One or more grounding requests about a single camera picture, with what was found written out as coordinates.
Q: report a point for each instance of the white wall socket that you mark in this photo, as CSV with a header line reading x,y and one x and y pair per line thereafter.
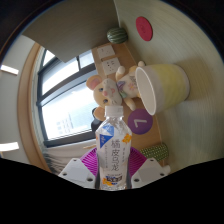
x,y
111,66
106,52

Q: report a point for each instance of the beige plush mouse toy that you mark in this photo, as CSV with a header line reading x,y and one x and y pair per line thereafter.
x,y
106,91

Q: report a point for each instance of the dark-framed window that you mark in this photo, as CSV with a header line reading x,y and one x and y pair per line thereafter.
x,y
66,106

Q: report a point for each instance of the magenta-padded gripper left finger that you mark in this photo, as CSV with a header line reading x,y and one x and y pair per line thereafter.
x,y
75,171

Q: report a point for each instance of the grey-green desk partition panel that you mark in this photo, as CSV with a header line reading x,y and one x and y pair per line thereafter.
x,y
73,26

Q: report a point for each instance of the pale yellow cup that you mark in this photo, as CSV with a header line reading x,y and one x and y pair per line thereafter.
x,y
166,85

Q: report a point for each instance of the tall green cactus ornament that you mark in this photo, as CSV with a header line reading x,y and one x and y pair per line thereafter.
x,y
156,151

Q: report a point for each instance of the ceiling lights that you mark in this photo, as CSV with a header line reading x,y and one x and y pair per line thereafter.
x,y
8,69

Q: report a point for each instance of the flat round red coaster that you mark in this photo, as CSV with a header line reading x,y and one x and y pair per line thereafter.
x,y
144,28

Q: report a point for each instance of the beige curtain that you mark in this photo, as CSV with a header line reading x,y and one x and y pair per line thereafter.
x,y
66,156

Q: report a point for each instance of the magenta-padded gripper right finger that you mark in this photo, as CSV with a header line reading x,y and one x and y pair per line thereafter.
x,y
150,171

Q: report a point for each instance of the clear plastic drink bottle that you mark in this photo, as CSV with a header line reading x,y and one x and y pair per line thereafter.
x,y
113,150

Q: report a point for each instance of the round purple number sign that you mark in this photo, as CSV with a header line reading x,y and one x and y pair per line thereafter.
x,y
141,121

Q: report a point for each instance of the round green cactus ornament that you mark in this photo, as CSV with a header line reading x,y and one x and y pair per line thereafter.
x,y
117,35

